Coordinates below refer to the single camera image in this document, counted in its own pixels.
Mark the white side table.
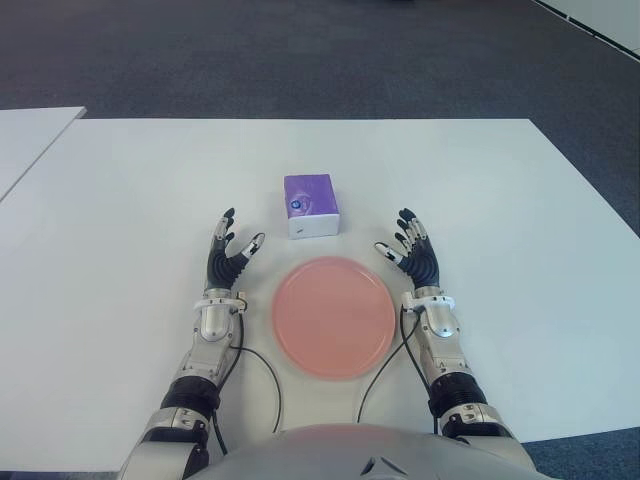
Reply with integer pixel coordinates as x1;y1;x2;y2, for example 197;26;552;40
0;106;87;201

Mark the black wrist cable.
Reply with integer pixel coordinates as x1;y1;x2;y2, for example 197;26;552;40
212;309;284;456
355;307;436;431

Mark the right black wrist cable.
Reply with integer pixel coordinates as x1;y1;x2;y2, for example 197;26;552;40
355;307;436;431

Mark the purple white tissue pack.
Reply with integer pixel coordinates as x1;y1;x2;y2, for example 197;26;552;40
282;173;342;240

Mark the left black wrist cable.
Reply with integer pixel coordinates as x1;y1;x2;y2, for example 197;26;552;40
212;309;284;456

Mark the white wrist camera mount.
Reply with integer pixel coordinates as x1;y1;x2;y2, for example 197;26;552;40
194;292;249;315
401;292;456;312

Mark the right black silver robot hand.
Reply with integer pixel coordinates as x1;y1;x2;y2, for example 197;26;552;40
373;206;442;290

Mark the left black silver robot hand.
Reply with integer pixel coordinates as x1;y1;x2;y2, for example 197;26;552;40
203;207;266;292

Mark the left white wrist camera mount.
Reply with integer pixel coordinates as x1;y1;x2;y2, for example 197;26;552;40
194;292;249;315

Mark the pink round plate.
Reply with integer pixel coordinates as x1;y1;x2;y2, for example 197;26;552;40
271;255;400;382

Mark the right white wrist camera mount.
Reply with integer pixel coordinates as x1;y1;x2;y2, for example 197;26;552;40
401;292;456;312

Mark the silver robot torso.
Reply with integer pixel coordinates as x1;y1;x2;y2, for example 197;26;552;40
197;422;546;480

